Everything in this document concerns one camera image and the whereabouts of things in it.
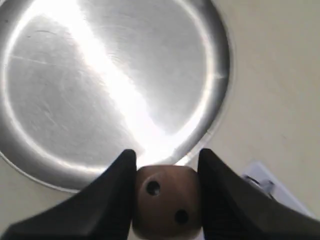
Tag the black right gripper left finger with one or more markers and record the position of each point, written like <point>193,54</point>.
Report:
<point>101,211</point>

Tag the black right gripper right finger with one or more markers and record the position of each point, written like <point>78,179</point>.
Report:
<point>233,209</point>

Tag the wooden die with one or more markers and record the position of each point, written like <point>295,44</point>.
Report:
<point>167,204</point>

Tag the paper number game board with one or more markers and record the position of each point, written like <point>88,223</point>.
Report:
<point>261,177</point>

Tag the round stainless steel plate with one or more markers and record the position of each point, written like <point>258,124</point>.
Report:
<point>83,80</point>

